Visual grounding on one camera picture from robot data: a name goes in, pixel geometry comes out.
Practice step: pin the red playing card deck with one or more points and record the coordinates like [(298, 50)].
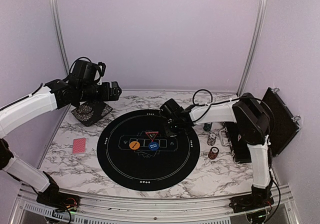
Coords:
[(79, 146)]

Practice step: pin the orange big blind button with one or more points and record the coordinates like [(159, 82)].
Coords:
[(134, 145)]

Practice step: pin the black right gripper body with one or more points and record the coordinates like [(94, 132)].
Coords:
[(171, 131)]

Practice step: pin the white red chip stack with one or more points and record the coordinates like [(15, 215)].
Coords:
[(211, 139)]

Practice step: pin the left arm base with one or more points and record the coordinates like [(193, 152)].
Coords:
[(54, 198)]

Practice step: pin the black floral patterned pouch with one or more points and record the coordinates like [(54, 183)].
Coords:
[(91, 112)]

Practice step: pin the blue small blind button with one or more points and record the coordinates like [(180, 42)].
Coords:
[(153, 146)]

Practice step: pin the green poker chip stack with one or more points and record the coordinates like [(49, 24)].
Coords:
[(207, 126)]

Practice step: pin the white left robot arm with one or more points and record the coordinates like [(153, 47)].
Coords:
[(53, 95)]

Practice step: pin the round black poker mat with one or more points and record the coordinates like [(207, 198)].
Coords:
[(143, 169)]

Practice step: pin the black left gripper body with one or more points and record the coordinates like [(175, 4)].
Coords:
[(87, 94)]

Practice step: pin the red triangular all-in marker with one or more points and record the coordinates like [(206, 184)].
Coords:
[(152, 134)]

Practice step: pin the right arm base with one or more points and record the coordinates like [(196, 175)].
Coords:
[(250, 202)]

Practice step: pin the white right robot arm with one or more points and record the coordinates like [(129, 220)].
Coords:
[(254, 125)]

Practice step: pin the black poker chip case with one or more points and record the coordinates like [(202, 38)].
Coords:
[(284, 127)]

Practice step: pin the red brown chip stack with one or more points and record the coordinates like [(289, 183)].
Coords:
[(213, 153)]

